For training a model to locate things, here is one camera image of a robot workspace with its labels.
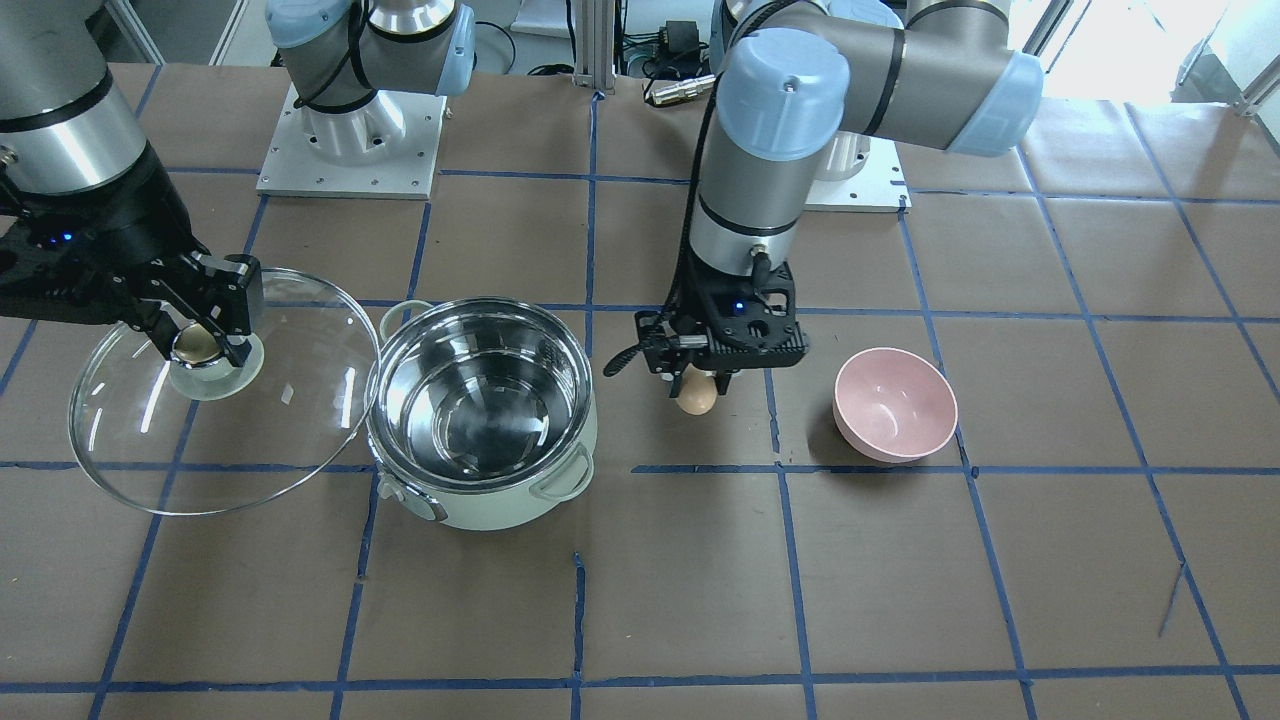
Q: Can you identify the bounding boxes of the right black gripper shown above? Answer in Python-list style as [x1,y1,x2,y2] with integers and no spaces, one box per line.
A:
[1,150,264,368]

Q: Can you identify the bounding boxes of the glass pot lid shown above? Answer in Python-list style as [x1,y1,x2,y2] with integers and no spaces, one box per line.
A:
[67,268,379,518]

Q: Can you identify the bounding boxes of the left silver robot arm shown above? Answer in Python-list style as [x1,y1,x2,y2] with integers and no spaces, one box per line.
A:
[603,1,1044,397]

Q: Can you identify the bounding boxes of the pink bowl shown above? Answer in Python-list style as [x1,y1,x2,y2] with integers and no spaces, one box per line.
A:
[831,347,959,464]

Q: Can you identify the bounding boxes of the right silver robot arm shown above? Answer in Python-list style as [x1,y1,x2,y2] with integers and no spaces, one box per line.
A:
[1,1,475,368]

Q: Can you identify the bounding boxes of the pale green cooking pot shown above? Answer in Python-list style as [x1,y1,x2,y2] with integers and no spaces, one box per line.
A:
[366,297,598,530]

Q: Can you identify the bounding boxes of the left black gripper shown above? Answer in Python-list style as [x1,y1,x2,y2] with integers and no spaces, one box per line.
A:
[604,252,809,396]

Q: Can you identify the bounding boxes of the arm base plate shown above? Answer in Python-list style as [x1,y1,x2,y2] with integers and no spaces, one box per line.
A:
[256,88,448,201]
[805,131,911,213]

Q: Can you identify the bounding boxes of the aluminium frame post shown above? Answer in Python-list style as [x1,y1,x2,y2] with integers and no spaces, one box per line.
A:
[566,1,621,96]

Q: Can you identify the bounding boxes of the brown egg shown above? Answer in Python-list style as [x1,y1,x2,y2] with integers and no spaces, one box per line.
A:
[676,366,719,416]

